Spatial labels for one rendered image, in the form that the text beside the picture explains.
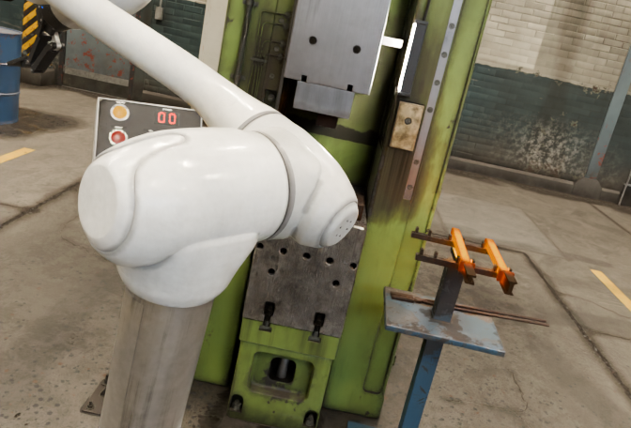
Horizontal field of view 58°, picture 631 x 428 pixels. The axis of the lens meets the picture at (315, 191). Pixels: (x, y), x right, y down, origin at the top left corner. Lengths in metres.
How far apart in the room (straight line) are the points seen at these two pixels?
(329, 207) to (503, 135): 7.63
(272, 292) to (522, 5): 6.55
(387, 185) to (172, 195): 1.69
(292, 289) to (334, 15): 0.98
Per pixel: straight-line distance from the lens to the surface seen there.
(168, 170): 0.54
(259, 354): 2.33
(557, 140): 8.46
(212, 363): 2.58
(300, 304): 2.15
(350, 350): 2.46
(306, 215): 0.65
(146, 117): 1.97
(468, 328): 2.08
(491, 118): 8.16
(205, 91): 0.82
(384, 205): 2.20
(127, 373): 0.71
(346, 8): 1.96
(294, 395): 2.40
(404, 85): 2.08
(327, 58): 1.96
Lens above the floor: 1.57
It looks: 16 degrees down
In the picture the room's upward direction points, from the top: 12 degrees clockwise
